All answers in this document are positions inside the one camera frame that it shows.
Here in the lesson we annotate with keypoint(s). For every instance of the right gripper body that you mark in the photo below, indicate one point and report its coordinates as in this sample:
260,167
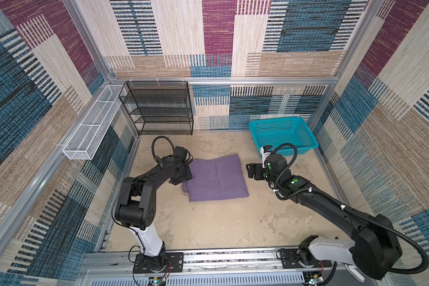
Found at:
256,171

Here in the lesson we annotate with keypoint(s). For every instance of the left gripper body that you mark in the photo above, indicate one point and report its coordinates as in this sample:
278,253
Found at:
187,176

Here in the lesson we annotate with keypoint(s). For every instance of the purple trousers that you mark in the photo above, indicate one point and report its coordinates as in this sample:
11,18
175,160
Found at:
216,179

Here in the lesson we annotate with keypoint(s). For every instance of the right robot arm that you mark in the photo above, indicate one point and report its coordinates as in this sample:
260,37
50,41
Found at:
373,244

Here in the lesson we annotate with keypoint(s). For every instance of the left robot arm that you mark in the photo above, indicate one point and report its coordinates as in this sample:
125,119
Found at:
136,208

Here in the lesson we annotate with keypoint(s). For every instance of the teal plastic basket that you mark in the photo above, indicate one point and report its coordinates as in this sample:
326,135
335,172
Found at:
276,131

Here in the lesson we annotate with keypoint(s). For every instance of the black mesh shelf rack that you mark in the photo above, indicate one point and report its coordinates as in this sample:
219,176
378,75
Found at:
159,108

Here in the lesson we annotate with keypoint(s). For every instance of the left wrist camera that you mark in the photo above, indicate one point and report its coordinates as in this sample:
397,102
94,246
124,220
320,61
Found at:
182,154

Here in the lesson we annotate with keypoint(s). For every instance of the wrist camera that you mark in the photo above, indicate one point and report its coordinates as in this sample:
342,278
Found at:
182,154
273,161

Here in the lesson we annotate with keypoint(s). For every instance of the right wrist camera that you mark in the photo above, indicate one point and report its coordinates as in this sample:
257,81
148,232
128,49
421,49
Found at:
273,161

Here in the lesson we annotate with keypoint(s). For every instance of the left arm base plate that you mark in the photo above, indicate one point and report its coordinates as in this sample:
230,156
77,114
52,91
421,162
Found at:
169,262

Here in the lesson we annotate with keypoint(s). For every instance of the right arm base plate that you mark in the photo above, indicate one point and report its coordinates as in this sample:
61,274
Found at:
290,259

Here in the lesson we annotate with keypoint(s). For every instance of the white wire mesh tray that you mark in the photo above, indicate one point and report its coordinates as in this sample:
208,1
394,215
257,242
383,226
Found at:
88,136

